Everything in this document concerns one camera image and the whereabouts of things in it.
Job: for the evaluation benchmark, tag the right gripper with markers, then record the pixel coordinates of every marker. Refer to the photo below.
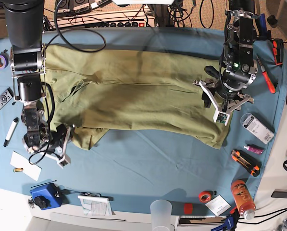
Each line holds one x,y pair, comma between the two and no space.
53,146

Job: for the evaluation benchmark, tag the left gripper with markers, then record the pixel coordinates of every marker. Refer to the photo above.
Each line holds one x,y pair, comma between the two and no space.
223,90

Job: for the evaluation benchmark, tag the olive green t-shirt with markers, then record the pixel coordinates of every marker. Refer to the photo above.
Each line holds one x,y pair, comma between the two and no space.
129,90

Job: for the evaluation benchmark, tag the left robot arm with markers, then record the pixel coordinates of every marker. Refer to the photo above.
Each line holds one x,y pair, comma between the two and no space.
239,34

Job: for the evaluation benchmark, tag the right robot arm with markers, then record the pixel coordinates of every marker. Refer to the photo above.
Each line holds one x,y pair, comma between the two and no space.
24,22

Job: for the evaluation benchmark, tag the white paper card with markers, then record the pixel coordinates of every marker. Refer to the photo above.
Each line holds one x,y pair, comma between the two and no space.
18,161

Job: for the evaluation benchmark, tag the white black marker pen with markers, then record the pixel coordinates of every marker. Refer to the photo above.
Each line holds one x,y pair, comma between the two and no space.
11,131

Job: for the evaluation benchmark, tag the small yellow battery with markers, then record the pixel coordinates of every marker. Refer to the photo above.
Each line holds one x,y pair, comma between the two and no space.
18,170

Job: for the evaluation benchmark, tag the blue plastic box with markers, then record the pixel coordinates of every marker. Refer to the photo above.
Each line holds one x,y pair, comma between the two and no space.
50,192

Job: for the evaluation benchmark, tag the black knob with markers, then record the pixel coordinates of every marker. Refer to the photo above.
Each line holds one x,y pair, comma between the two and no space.
42,202

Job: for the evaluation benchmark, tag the pink glue tube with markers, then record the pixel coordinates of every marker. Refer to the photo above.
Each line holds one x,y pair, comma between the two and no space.
254,149

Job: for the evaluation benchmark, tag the orange black tool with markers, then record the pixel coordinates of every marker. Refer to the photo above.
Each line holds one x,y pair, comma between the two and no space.
277,50

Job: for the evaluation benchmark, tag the white folded booklet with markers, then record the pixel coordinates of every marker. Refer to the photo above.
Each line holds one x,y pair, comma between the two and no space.
95,206

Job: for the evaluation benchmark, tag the blue table cloth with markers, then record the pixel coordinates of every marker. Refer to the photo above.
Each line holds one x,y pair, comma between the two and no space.
136,168

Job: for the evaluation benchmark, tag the black remote control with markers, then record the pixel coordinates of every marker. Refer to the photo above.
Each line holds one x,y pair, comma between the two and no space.
6,96

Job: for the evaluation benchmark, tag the orange black utility knife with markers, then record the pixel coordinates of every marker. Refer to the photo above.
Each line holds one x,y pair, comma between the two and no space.
252,166

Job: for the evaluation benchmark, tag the purple tape roll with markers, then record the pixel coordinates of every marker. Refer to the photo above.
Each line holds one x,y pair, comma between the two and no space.
4,59

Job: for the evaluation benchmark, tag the red tape roll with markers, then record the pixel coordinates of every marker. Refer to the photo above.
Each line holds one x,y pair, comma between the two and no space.
205,196

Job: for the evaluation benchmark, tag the orange drink bottle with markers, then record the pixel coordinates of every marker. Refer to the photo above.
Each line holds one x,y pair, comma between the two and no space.
243,199

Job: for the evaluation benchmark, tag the white small card box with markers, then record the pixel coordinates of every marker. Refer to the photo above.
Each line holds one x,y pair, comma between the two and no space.
218,205

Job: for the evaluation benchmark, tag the black power adapter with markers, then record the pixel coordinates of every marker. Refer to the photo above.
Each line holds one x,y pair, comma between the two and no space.
279,194

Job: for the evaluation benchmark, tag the translucent plastic cup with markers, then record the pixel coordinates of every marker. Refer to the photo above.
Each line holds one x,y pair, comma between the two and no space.
160,211

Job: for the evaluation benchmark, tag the red plastic cap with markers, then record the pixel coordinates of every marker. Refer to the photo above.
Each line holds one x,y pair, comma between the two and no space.
188,208

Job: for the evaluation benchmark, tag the blue clamp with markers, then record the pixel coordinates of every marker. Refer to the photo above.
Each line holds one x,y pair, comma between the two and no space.
230,222

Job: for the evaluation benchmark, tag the black cable tie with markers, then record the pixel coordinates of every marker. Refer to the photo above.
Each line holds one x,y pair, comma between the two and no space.
44,184

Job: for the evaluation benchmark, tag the orange handled screwdriver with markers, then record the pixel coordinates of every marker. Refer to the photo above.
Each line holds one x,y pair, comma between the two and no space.
271,82

